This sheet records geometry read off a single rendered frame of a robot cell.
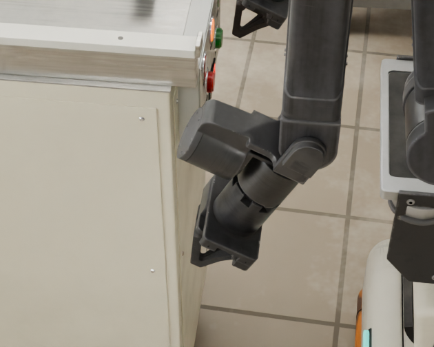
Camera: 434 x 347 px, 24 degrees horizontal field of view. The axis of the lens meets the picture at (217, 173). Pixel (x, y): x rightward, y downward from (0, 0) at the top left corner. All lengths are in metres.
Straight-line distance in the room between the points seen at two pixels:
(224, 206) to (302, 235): 1.16
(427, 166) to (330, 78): 0.13
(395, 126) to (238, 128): 0.33
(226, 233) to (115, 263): 0.48
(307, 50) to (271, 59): 1.75
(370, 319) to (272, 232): 0.52
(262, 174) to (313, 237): 1.21
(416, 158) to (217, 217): 0.24
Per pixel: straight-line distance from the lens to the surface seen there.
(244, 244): 1.08
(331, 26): 0.89
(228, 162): 1.00
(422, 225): 1.21
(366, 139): 2.45
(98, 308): 1.63
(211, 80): 1.39
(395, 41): 2.76
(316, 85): 0.93
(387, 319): 1.75
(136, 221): 1.45
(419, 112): 0.96
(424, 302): 1.40
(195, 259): 1.15
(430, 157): 0.96
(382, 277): 1.81
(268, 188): 1.02
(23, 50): 1.29
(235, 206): 1.05
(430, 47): 0.91
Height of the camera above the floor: 1.66
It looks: 45 degrees down
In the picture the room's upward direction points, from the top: straight up
